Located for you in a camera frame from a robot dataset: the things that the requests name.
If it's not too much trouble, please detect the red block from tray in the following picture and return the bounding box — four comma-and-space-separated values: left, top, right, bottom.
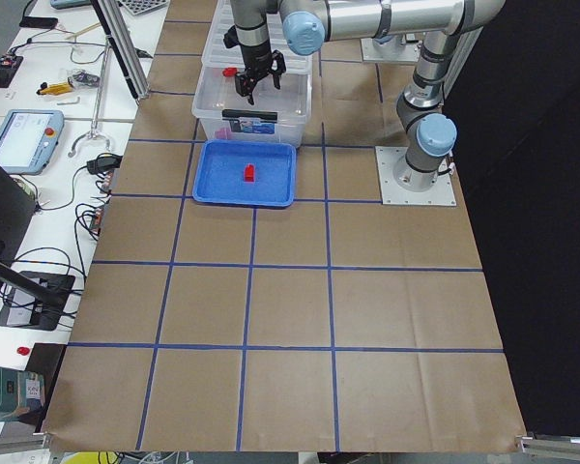
244, 163, 255, 183

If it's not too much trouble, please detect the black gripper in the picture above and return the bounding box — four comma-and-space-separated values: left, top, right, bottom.
234, 45, 286, 105

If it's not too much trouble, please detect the red block near latch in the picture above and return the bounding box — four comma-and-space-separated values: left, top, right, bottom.
222, 67, 238, 77

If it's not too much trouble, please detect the blue plastic tray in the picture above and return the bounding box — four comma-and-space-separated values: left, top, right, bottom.
192, 140, 297, 208

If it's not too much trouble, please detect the teach pendant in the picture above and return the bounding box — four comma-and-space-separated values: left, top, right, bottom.
0, 109, 65, 175

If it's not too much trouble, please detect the metal grabber tool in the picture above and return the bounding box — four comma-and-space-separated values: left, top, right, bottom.
68, 39, 111, 158

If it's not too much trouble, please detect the black cable bundle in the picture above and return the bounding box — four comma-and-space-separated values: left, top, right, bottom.
0, 152, 125, 320

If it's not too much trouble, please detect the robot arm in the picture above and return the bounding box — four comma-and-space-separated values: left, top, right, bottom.
223, 1, 504, 192

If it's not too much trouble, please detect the clear plastic storage box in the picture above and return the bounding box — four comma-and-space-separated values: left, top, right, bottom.
192, 67, 312, 147

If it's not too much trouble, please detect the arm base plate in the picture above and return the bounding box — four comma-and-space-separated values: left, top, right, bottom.
361, 36, 422, 65
375, 146, 457, 207

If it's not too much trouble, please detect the clear plastic box lid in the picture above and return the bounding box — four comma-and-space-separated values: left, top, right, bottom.
202, 1, 312, 74

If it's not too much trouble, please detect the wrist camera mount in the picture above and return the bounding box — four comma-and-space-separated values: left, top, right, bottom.
223, 26, 240, 49

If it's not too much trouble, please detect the aluminium frame post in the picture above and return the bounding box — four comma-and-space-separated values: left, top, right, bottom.
91, 0, 149, 101

